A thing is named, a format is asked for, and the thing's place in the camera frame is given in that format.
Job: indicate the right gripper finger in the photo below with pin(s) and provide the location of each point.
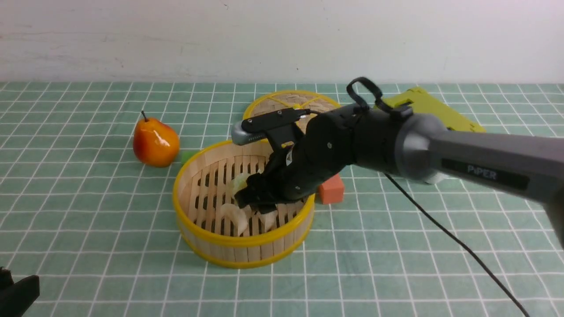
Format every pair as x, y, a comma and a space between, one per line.
250, 197
256, 181

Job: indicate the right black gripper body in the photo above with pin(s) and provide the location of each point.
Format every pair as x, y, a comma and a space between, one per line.
297, 170

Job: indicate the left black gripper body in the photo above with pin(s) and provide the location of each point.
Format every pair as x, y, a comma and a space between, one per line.
17, 298

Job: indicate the pale green dumpling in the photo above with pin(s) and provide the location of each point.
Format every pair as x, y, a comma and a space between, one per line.
268, 220
238, 183

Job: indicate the white dumpling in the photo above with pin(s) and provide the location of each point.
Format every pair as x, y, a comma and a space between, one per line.
238, 217

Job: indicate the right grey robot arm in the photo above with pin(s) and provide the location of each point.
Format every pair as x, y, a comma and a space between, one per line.
419, 147

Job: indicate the bamboo steamer tray yellow rim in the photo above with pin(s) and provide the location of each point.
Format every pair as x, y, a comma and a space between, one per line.
201, 188

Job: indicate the woven bamboo steamer lid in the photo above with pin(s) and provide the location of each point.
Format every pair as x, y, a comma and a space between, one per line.
298, 99

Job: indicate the orange foam cube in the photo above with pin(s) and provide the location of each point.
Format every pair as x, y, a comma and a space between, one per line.
331, 191

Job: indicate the small green cube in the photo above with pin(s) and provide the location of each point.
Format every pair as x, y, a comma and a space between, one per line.
187, 155

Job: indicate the green white lunch box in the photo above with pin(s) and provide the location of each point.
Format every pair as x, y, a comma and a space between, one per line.
422, 102

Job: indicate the red orange toy pear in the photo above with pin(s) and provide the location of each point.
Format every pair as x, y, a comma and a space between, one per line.
155, 143

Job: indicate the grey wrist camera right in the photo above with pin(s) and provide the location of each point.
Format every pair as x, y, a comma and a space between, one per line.
278, 127

